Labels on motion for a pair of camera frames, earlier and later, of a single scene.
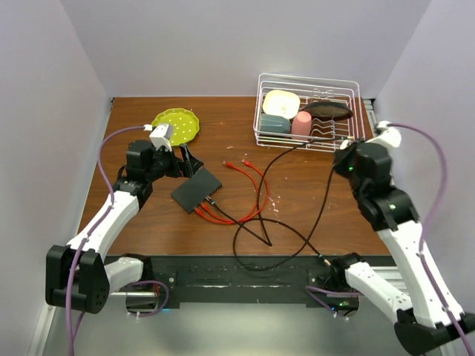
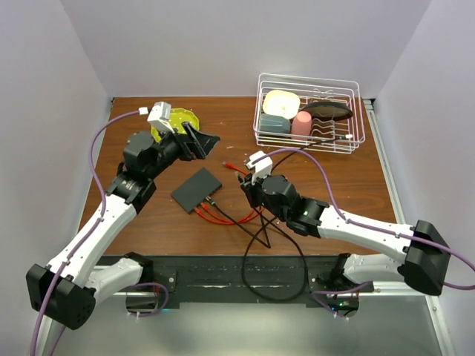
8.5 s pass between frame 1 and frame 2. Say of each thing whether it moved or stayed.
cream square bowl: stayed
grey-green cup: stayed
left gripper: moved
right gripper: moved
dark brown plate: stayed
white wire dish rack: stayed
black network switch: stayed
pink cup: stayed
